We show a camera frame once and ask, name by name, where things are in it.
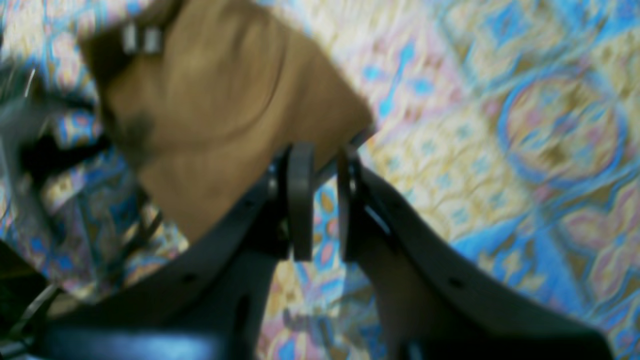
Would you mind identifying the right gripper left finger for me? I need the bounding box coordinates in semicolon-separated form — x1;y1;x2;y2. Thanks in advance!
30;143;314;360

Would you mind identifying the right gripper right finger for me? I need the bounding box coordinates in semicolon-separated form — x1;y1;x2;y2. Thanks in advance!
337;146;613;360

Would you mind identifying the brown t-shirt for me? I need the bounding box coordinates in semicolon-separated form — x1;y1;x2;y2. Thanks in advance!
78;0;373;243

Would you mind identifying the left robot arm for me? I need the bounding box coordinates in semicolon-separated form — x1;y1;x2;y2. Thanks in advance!
0;63;112;185

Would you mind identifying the patterned tablecloth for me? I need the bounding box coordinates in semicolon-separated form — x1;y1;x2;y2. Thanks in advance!
1;0;639;360

